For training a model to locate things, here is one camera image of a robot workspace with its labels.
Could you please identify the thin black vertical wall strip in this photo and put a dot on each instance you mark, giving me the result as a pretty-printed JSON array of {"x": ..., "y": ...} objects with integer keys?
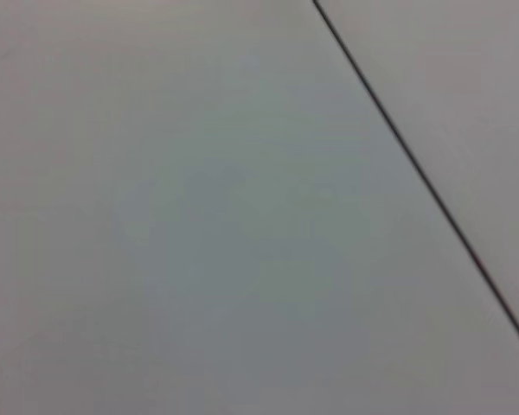
[{"x": 415, "y": 161}]

